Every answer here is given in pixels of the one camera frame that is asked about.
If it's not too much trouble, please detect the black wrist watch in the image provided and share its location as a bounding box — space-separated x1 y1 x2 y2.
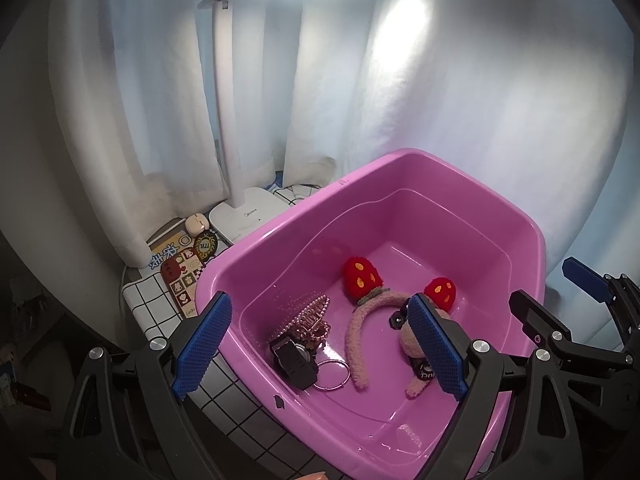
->
269 334 319 390

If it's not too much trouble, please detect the small silver bracelet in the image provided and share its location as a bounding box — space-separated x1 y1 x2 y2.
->
313 358 352 392

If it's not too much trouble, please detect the pink strawberry headband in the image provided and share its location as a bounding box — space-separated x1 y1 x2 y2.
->
342 256 459 391

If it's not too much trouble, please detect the pearl gold hair claw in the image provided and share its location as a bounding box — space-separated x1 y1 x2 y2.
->
270 295 331 351

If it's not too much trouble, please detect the beige fluffy hair clip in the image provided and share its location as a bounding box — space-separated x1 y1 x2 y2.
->
399 321 435 399

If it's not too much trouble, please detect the black floral hair clip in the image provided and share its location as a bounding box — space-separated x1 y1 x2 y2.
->
388 310 407 330

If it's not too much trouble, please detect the patterned card booklet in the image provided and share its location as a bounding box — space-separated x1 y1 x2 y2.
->
160 247 204 318

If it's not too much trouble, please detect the white black grid tablecloth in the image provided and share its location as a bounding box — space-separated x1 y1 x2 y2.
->
120 184 352 480

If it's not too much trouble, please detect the round green badge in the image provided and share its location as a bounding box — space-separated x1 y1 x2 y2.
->
193 230 218 264

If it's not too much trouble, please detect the tan printed book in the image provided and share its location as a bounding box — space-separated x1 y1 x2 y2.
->
140 219 194 276

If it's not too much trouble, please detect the pink plastic tub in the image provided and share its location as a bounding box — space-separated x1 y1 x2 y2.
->
196 150 546 479

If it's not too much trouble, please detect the white earbuds case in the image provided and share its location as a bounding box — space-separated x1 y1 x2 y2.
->
184 212 209 237

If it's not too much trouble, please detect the white desk lamp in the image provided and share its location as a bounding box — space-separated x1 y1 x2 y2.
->
198 0 288 244

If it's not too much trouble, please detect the white sheer curtain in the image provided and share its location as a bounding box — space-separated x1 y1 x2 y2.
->
49 0 634 266

